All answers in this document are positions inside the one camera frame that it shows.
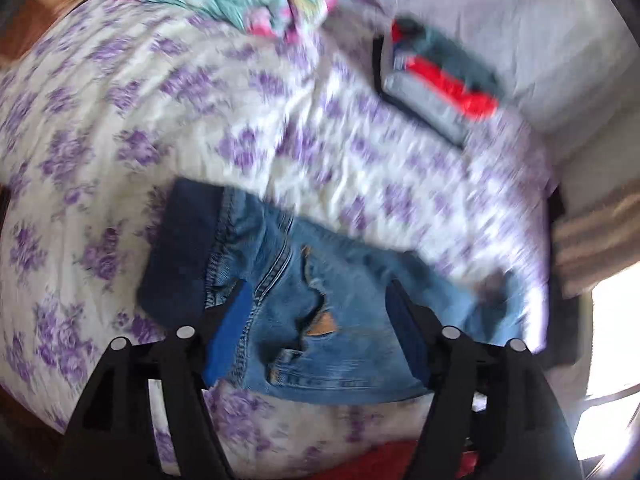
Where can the folded red garment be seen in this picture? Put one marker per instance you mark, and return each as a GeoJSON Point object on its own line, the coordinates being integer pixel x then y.
{"type": "Point", "coordinates": [452, 91]}

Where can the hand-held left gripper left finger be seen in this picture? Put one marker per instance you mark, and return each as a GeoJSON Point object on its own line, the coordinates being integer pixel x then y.
{"type": "Point", "coordinates": [227, 332]}

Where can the purple floral bed sheet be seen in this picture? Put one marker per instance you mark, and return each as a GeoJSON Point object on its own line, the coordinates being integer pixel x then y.
{"type": "Point", "coordinates": [200, 125]}

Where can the folded dark navy garment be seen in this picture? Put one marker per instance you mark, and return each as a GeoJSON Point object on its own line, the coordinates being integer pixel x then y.
{"type": "Point", "coordinates": [378, 67]}

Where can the white lace pillow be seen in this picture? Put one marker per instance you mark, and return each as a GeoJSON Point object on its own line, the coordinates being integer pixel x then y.
{"type": "Point", "coordinates": [525, 25]}

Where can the beige checked curtain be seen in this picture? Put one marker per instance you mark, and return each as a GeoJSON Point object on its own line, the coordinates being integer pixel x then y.
{"type": "Point", "coordinates": [595, 242]}

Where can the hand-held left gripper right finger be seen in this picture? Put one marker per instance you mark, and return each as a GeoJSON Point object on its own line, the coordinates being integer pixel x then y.
{"type": "Point", "coordinates": [406, 332]}

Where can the red cloth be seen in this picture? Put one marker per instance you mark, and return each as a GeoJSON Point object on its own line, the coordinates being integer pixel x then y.
{"type": "Point", "coordinates": [370, 462]}

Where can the folded grey garment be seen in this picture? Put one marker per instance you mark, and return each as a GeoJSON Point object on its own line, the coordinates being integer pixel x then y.
{"type": "Point", "coordinates": [425, 100]}

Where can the blue denim pants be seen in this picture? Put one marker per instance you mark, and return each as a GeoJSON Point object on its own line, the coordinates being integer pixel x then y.
{"type": "Point", "coordinates": [325, 305]}

